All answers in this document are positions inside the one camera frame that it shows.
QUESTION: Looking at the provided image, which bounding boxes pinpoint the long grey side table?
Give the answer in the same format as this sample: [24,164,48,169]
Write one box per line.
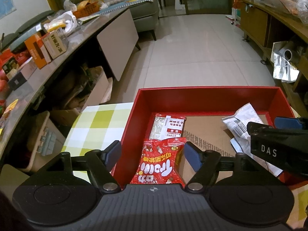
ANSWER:
[0,4,141,159]

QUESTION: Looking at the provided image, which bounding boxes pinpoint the brown cardboard liner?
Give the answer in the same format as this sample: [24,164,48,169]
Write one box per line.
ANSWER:
[177,115,269,185]

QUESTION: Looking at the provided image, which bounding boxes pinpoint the red white snack packet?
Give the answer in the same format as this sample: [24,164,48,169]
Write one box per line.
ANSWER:
[149,114,186,140]

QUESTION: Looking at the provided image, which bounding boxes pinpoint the beige carton box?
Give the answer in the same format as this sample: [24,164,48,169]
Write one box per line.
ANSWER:
[41,28,68,59]

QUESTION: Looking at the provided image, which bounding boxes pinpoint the grey green sofa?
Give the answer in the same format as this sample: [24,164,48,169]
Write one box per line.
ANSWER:
[1,0,159,51]

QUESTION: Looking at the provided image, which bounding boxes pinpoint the orange carton box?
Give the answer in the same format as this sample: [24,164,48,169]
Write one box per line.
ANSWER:
[24,32,52,69]

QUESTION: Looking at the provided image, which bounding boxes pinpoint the red cardboard box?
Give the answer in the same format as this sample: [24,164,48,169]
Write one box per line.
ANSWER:
[113,86,294,187]

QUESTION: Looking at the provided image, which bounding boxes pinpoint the green white checkered tablecloth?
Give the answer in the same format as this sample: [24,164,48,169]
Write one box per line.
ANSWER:
[62,102,133,157]

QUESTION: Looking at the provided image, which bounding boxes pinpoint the wooden cabinet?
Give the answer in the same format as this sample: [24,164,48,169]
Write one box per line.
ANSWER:
[239,0,308,63]

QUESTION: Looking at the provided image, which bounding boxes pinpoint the orange basket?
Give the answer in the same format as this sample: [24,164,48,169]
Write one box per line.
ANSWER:
[73,2,100,19]

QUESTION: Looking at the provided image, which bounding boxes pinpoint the cardboard storage box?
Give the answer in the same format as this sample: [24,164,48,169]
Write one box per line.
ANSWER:
[19,111,65,173]

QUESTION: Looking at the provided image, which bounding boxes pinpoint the white grey snack bag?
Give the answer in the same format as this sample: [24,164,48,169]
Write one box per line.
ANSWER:
[221,103,282,177]

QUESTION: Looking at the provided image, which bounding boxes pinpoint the silver foil bag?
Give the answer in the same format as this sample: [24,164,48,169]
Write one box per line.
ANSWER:
[270,41,300,83]

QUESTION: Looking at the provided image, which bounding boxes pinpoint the red Trolli candy bag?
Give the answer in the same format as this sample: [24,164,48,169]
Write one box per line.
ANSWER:
[131,137,186,186]

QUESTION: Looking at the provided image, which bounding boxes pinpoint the white plastic bag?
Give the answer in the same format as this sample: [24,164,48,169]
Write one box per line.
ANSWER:
[44,11,78,35]

